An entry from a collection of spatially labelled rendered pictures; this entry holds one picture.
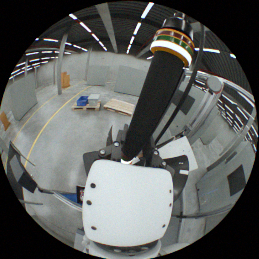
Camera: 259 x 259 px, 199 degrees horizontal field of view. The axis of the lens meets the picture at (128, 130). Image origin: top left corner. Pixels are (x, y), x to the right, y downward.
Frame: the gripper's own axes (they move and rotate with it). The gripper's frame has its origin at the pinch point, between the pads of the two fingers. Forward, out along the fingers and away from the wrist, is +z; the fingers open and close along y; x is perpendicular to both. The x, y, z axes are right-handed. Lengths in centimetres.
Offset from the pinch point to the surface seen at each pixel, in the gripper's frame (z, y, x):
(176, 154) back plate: 14.8, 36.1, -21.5
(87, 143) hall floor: 81, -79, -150
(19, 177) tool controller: -35, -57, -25
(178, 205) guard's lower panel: -29, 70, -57
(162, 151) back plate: 20.5, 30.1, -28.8
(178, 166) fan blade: 0.0, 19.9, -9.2
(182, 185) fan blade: -7.4, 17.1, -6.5
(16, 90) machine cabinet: 55, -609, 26
